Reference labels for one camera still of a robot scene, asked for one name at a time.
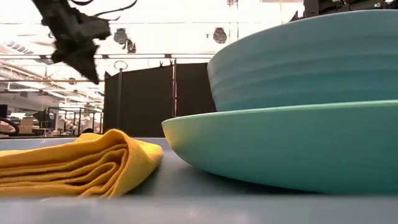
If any black partition panel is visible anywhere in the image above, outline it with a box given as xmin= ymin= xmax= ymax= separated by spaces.
xmin=103 ymin=62 xmax=218 ymax=138

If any turquoise plate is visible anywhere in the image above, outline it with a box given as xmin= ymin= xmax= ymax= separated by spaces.
xmin=161 ymin=99 xmax=398 ymax=195

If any blue plastic serving tray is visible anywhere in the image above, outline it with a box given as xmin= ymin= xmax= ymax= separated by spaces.
xmin=0 ymin=136 xmax=398 ymax=224

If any blue bowl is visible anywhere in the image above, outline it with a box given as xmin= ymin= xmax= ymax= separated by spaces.
xmin=206 ymin=9 xmax=398 ymax=112

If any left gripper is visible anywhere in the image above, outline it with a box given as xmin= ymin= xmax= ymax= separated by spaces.
xmin=30 ymin=0 xmax=112 ymax=85

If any black left wrist camera cable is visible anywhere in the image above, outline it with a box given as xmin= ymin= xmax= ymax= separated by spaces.
xmin=70 ymin=0 xmax=139 ymax=22

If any yellow cloth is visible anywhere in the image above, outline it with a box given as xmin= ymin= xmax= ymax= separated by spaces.
xmin=0 ymin=129 xmax=164 ymax=199

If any black ceiling fixture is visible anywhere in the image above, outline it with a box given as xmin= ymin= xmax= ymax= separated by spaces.
xmin=113 ymin=27 xmax=137 ymax=54
xmin=213 ymin=27 xmax=228 ymax=44

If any brown cardboard box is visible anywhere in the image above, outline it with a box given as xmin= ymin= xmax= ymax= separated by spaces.
xmin=18 ymin=117 xmax=34 ymax=134

